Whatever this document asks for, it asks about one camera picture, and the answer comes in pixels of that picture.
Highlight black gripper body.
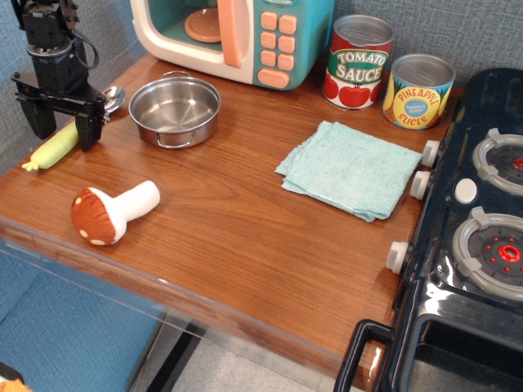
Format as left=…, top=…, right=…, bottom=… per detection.
left=11, top=48, right=106, bottom=122

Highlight white stove knob bottom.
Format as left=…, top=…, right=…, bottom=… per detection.
left=386, top=242, right=409, bottom=274

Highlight light blue folded cloth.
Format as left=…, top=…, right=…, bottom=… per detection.
left=275, top=121, right=422, bottom=222

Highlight pineapple slices can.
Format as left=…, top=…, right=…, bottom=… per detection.
left=382, top=53, right=456, bottom=130

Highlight white stove knob top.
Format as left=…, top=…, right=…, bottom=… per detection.
left=421, top=140, right=440, bottom=168

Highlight spoon with green handle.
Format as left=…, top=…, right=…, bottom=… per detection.
left=21, top=86, right=126, bottom=172

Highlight plush brown mushroom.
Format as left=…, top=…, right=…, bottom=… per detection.
left=71, top=180, right=160, bottom=246

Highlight grey burner ring front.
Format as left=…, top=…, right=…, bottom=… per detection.
left=451, top=206, right=523, bottom=302

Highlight white round stove button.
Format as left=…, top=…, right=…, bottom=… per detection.
left=454, top=178, right=477, bottom=204

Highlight white stove knob middle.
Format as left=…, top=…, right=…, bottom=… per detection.
left=409, top=171, right=431, bottom=200

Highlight grey burner ring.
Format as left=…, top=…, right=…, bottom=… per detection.
left=472, top=127, right=523, bottom=197
left=451, top=206, right=523, bottom=302

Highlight tomato sauce can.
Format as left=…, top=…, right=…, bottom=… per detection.
left=323, top=14, right=395, bottom=109

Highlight small steel pot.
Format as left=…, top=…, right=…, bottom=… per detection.
left=128, top=71, right=221, bottom=149

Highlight orange microwave plate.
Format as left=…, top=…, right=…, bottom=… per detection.
left=185, top=7, right=221, bottom=43

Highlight teal toy microwave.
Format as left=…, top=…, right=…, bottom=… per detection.
left=131, top=1, right=334, bottom=91

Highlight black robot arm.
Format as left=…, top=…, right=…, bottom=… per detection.
left=11, top=1, right=107, bottom=151

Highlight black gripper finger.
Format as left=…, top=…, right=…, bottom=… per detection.
left=20, top=101, right=56, bottom=140
left=75, top=114, right=103, bottom=152

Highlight grey burner ring rear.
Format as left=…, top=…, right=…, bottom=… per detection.
left=472, top=127, right=523, bottom=197

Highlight white stove knob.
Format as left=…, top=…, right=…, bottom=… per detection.
left=386, top=242, right=409, bottom=274
left=409, top=171, right=431, bottom=200
left=421, top=140, right=440, bottom=168

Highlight orange object at corner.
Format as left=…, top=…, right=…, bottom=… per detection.
left=0, top=363, right=32, bottom=392

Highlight black toy stove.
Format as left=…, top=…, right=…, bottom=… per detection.
left=335, top=68, right=522, bottom=391

